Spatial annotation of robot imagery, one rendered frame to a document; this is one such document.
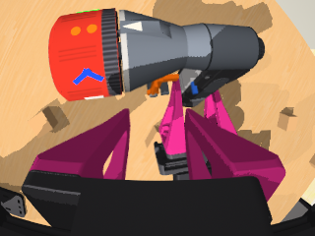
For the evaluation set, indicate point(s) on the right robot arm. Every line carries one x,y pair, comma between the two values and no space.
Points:
185,175

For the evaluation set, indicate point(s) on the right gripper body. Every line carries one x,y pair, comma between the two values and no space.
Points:
169,164

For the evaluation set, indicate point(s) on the black and red hose nozzle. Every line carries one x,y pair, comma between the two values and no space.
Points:
85,64

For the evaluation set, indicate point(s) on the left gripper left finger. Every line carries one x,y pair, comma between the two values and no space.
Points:
86,153

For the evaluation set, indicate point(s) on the tan cube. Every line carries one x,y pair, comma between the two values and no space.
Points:
43,122
312,161
152,137
287,121

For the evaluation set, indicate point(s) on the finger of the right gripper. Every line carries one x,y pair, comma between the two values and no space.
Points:
222,120
175,141

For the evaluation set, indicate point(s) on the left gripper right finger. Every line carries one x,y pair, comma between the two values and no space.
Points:
229,155

